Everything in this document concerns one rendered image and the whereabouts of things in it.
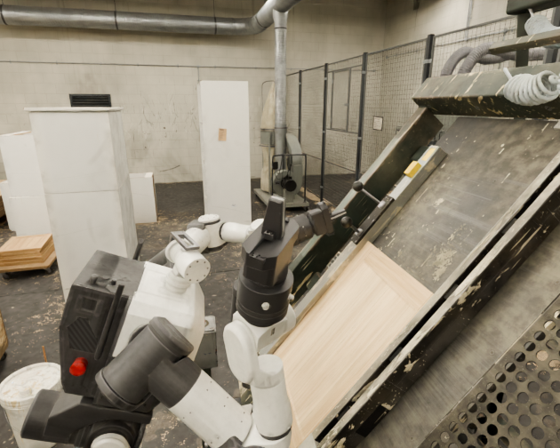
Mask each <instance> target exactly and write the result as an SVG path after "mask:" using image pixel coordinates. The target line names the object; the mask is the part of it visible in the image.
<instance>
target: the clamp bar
mask: <svg viewBox="0 0 560 448"><path fill-rule="evenodd" d="M559 76H560V74H559ZM557 82H558V83H560V79H558V81H557ZM557 88H559V90H558V93H559V94H560V84H559V85H558V86H557ZM554 129H555V130H560V121H559V122H558V123H557V124H556V125H555V127H554ZM559 223H560V152H559V153H558V154H557V155H556V156H555V157H554V158H553V160H552V161H551V162H550V163H549V164H548V165H547V167H546V168H545V169H544V170H543V171H542V172H541V173H540V175H539V176H538V177H537V178H536V179H535V180H534V181H533V183H532V184H531V185H530V186H529V187H528V188H527V189H526V190H525V192H523V194H522V195H520V197H519V198H518V199H517V200H516V201H515V202H514V204H513V205H512V206H511V207H510V208H509V209H508V210H507V212H506V213H505V214H504V215H503V216H502V217H501V218H500V220H499V221H498V222H497V223H496V224H495V225H494V227H493V228H492V229H491V230H490V231H489V232H488V233H487V235H486V236H485V237H484V238H483V239H482V240H481V242H480V243H479V244H478V245H477V246H476V247H475V248H474V250H473V251H472V252H471V253H470V254H469V255H468V256H467V258H466V259H464V261H462V262H461V264H460V265H459V266H458V267H457V268H456V269H455V270H454V272H453V273H452V274H451V275H450V276H449V277H448V279H447V280H446V281H445V282H444V283H443V284H442V285H441V287H440V288H439V289H438V290H437V291H436V292H435V294H434V295H433V296H432V297H431V298H430V299H429V300H428V302H427V303H426V304H425V305H424V306H423V307H422V308H421V310H420V311H419V312H418V313H417V314H416V315H415V316H414V318H413V319H412V320H411V321H410V322H409V323H408V325H406V326H405V328H403V330H402V331H401V332H400V333H399V334H398V335H397V336H396V337H395V339H394V340H393V341H392V342H391V343H390V344H389V345H388V347H387V348H386V349H385V350H384V351H383V352H382V353H381V355H380V356H379V357H378V358H377V359H376V360H375V362H374V363H373V364H372V365H371V366H370V367H369V368H368V370H367V371H366V372H365V373H364V374H363V375H362V377H361V378H360V379H359V380H358V381H357V382H356V383H355V385H354V386H353V387H352V388H351V389H350V390H349V391H348V392H347V394H346V395H344V397H342V399H341V400H340V401H339V402H338V403H337V404H336V405H335V407H334V408H333V409H332V410H331V411H330V412H329V414H328V415H327V416H326V417H325V418H324V419H323V420H322V422H321V423H320V424H319V425H318V426H317V427H316V429H315V430H314V431H313V432H312V433H310V434H309V436H308V437H307V438H306V439H305V440H304V441H303V442H302V444H301V445H300V446H299V447H298V448H356V447H357V446H358V445H359V444H360V443H361V442H362V441H363V440H364V438H365V437H367V436H368V435H369V434H370V433H371V431H372V430H373V429H374V428H375V427H376V426H377V425H378V424H379V423H380V421H381V420H382V419H383V418H384V417H385V416H386V415H387V414H388V412H389V411H390V410H391V409H392V408H393V406H394V405H395V404H396V403H397V402H398V401H399V400H400V399H401V397H402V396H403V395H404V394H405V393H406V392H407V391H408V390H409V389H410V387H411V386H412V385H413V384H414V383H415V382H416V381H417V380H418V379H419V377H420V376H421V375H422V374H423V373H424V372H425V371H426V370H427V368H429V366H430V365H432V363H434V362H435V360H436V359H437V358H438V357H439V356H440V355H441V354H442V353H443V352H444V350H445V349H446V348H447V347H448V346H449V345H450V344H451V343H452V341H453V340H454V339H455V338H456V337H457V336H458V335H459V334H460V333H461V331H462V330H463V329H464V328H465V327H466V326H467V325H468V324H469V323H470V321H471V320H472V319H473V318H474V317H475V316H476V315H477V314H478V312H479V311H480V310H481V309H482V308H483V307H484V306H485V305H486V304H487V302H488V301H489V300H490V299H491V298H492V297H493V296H494V295H495V294H496V292H497V291H498V290H499V289H500V288H501V287H502V286H503V285H504V283H506V282H507V280H509V278H510V277H512V275H513V274H514V273H515V272H516V271H517V270H518V269H519V268H520V267H521V266H522V264H523V263H524V262H525V261H526V260H527V259H528V258H529V257H530V255H531V254H532V253H533V252H534V251H535V250H536V249H537V248H538V247H539V245H540V244H541V243H542V242H543V241H544V240H545V239H546V238H547V237H548V235H549V234H550V233H551V232H552V231H553V230H554V229H555V228H556V226H557V225H558V224H559Z"/></svg>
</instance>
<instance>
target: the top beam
mask: <svg viewBox="0 0 560 448"><path fill-rule="evenodd" d="M545 70H547V71H552V72H553V73H555V74H556V75H557V76H559V74H560V62H556V63H549V64H541V65H533V66H526V67H519V68H508V72H509V73H510V75H512V77H514V76H517V75H520V74H530V75H533V76H534V75H537V74H539V73H540V72H543V71H545ZM507 82H508V77H507V76H506V74H505V73H504V71H503V69H497V70H489V71H482V72H475V73H467V74H459V75H452V76H438V77H430V78H427V79H426V81H425V82H424V83H423V84H422V86H421V87H420V88H419V89H418V91H416V93H414V95H413V96H412V100H413V101H414V102H415V103H416V104H417V105H418V106H426V108H429V109H430V110H431V111H432V112H433V113H434V115H448V116H492V117H514V118H537V119H559V120H560V94H559V95H558V96H557V98H556V99H554V100H552V101H549V102H547V103H544V104H543V103H542V104H539V105H533V106H522V105H520V104H515V103H514V102H511V101H510V100H507V99H506V98H505V97H504V91H503V90H504V87H505V84H506V83H507Z"/></svg>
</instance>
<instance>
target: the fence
mask: <svg viewBox="0 0 560 448"><path fill-rule="evenodd" d="M431 148H435V149H436V150H435V151H434V152H433V153H432V154H431V156H430V157H429V158H428V159H427V161H424V160H421V159H422V157H424V155H426V154H427V152H428V151H429V150H430V149H431ZM446 155H447V154H446V153H445V152H444V151H443V150H442V149H441V148H440V147H438V146H432V145H431V146H430V147H429V148H428V150H427V151H426V152H425V153H424V154H423V156H422V157H421V158H420V159H419V161H418V162H419V163H420V164H421V168H419V170H418V171H417V172H416V173H415V174H414V175H413V176H412V178H411V177H408V176H407V175H405V177H404V178H403V179H402V180H401V182H400V183H399V184H398V185H397V187H396V188H395V189H394V190H393V192H392V193H391V194H390V196H392V197H394V198H395V201H394V202H393V203H392V204H391V205H390V206H389V208H387V210H386V211H385V212H384V213H383V214H382V215H381V217H380V218H379V219H378V220H377V222H376V223H375V224H374V225H373V226H372V228H371V229H370V230H369V231H368V233H367V234H366V235H365V236H364V238H363V239H362V240H361V241H360V242H359V244H358V245H356V244H354V243H353V242H352V241H351V242H350V243H349V244H348V246H347V247H346V248H345V249H344V251H343V252H342V253H341V254H340V256H339V257H338V258H337V259H336V260H335V261H334V262H333V264H331V266H330V267H329V268H328V269H327V270H326V272H325V273H324V274H323V275H322V277H321V278H320V279H319V280H318V281H317V283H316V284H315V285H314V286H313V288H312V289H311V290H310V291H309V292H308V294H307V295H306V296H305V297H304V299H303V300H302V301H301V302H300V304H299V305H298V306H297V307H296V308H295V309H294V310H293V311H294V314H295V317H296V324H295V326H294V327H293V328H292V329H291V330H290V331H288V332H287V333H285V334H284V335H282V336H281V337H279V338H278V339H276V340H274V341H273V342H271V343H270V344H268V345H267V346H266V347H264V348H263V349H261V350H260V352H259V353H260V356H262V355H273V354H274V353H275V352H276V350H277V349H278V348H279V347H280V346H281V344H282V343H283V342H284V341H285V339H286V338H287V337H288V336H289V335H290V333H291V332H292V331H293V330H294V328H295V327H296V326H297V325H298V324H299V322H300V321H301V320H302V319H303V318H304V316H305V315H306V314H307V313H308V312H309V310H310V309H312V307H313V306H314V305H315V304H316V303H317V301H318V300H319V299H320V298H321V297H322V296H323V294H324V293H325V292H326V291H327V289H328V288H329V287H330V286H331V285H332V283H333V282H334V281H335V280H336V278H337V277H338V276H339V275H340V274H341V272H342V271H343V270H344V269H345V268H346V266H347V265H348V264H349V263H350V261H352V259H354V258H355V256H356V255H357V254H358V253H359V252H360V250H361V249H362V248H363V247H364V245H365V244H366V243H367V242H368V241H369V242H370V243H371V244H372V242H373V241H374V240H375V239H376V238H377V237H378V235H379V234H380V233H381V232H382V230H383V229H384V228H385V227H386V226H387V224H389V222H390V221H392V219H393V218H394V217H395V216H396V214H397V213H398V212H399V211H400V210H401V208H402V207H403V206H404V205H405V204H406V202H407V201H408V200H409V199H410V198H411V196H412V195H413V194H414V193H415V191H416V190H417V189H418V188H419V187H420V185H421V184H422V183H423V182H424V181H425V179H426V178H427V177H428V176H429V174H430V173H432V171H434V169H435V168H436V167H437V166H438V165H439V163H440V162H441V161H442V160H443V159H444V157H445V156H446Z"/></svg>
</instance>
